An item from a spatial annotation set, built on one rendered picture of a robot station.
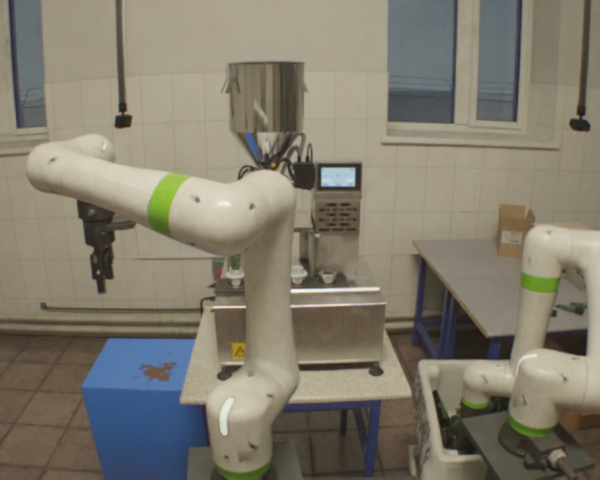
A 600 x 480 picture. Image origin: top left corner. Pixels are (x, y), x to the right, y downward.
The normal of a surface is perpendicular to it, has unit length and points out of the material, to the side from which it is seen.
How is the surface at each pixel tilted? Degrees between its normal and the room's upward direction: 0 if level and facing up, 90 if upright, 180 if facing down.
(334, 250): 90
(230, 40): 90
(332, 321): 90
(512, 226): 107
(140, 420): 90
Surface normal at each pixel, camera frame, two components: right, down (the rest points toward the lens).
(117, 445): 0.05, 0.31
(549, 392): -0.33, 0.26
